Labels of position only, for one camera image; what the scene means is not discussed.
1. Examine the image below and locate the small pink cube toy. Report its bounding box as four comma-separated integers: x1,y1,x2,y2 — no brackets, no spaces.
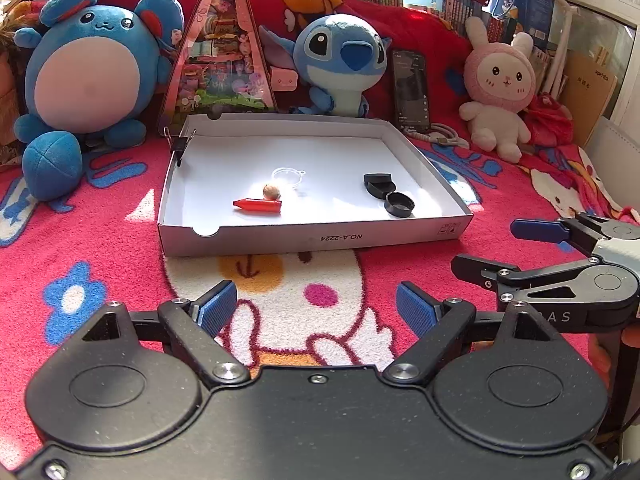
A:
270,67,299,92

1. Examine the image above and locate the clear plastic half ball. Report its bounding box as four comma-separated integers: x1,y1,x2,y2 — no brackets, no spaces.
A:
271,166,306,192

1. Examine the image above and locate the pink bunny plush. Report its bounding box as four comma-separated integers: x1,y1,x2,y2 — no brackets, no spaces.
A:
458,16,537,163

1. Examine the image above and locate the coiled white cable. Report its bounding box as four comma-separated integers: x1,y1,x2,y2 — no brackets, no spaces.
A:
402,122,463,148

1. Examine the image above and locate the brown cardboard envelope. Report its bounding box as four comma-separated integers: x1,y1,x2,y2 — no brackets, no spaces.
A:
557,52,618,148

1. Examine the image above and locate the black round hollow cap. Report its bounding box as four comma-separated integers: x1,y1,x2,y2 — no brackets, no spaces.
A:
384,192,416,218

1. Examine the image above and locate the small black binder clip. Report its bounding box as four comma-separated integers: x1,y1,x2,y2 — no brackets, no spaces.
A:
162,127,197,168

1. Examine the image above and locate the round blue mouse plush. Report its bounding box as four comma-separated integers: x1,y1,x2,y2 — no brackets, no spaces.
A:
14,0,186,202

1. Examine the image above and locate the orange-red crayon-shaped cap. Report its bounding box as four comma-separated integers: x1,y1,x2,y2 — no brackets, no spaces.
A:
232,198,282,214

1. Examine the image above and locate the black smartphone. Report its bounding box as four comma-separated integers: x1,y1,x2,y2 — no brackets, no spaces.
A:
391,49,432,133

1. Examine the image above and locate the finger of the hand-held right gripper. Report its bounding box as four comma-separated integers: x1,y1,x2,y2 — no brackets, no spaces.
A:
451,254,601,301
511,212,640,256

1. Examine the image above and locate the pink printed blanket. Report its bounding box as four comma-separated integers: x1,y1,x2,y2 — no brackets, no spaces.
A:
0,130,640,391

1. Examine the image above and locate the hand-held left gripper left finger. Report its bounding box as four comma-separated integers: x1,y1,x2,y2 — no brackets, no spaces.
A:
65,280,252,390

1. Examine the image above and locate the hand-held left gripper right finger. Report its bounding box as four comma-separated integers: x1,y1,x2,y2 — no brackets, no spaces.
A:
382,281,571,387

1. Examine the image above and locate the pink triangular toy box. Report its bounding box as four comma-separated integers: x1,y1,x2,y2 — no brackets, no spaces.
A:
157,0,279,136

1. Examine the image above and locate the blue alien plush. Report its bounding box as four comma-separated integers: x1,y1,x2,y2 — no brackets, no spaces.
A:
257,12,393,118

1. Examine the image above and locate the white stand pole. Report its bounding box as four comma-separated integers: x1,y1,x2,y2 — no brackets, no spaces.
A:
542,0,581,96

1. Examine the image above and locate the white cardboard box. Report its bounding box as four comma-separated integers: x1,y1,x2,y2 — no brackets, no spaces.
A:
157,112,474,258

